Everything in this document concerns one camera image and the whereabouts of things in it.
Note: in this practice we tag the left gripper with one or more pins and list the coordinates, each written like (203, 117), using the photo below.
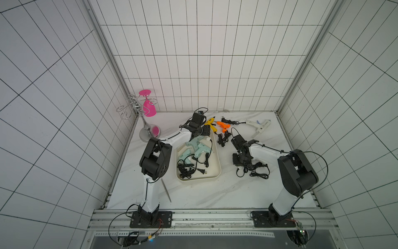
(206, 131)

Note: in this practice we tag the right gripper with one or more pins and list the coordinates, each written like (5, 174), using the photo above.
(239, 160)

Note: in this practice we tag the large mint glue gun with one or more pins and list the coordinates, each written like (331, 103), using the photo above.
(196, 144)

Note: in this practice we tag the cream storage tray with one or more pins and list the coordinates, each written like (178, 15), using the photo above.
(194, 170)

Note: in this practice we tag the white Greeler glue gun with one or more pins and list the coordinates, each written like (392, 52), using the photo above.
(260, 127)

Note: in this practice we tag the small mint glue gun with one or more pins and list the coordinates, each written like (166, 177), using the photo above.
(207, 156)

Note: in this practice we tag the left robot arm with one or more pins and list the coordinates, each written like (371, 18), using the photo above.
(155, 162)

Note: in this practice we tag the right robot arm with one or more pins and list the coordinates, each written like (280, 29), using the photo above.
(297, 174)

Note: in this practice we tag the yellow glue gun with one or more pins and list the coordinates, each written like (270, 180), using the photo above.
(210, 123)

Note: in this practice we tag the orange glue gun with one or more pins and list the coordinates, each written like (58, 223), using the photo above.
(223, 137)

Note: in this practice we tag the chrome cup rack stand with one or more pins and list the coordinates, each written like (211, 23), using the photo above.
(134, 107)

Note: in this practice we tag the metal fork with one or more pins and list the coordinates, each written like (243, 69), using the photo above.
(166, 190)

